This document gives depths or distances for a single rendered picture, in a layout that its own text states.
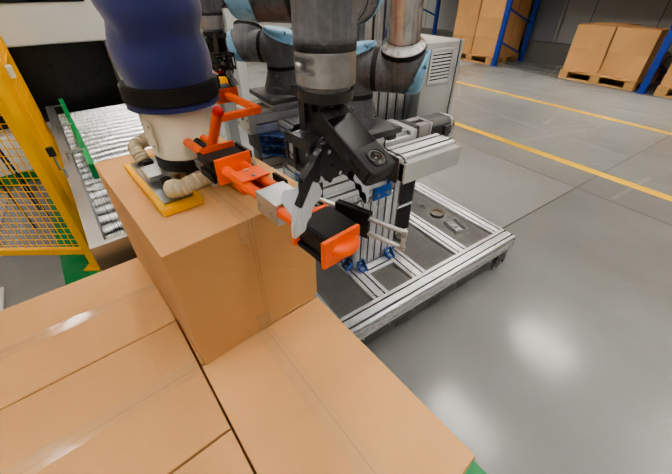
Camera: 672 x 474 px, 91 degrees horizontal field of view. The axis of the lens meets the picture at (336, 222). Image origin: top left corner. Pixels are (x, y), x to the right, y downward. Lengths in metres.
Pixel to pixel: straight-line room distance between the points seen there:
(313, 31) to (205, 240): 0.52
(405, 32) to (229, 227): 0.63
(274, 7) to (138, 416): 0.93
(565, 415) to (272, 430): 1.23
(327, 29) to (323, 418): 0.81
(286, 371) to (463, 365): 0.96
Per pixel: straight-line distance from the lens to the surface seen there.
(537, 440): 1.67
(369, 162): 0.40
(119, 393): 1.10
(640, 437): 1.89
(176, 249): 0.77
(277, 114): 1.44
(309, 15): 0.40
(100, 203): 1.97
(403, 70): 0.96
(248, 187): 0.65
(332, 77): 0.41
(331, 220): 0.51
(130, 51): 0.88
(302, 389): 0.96
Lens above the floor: 1.39
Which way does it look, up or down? 36 degrees down
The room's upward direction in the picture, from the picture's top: straight up
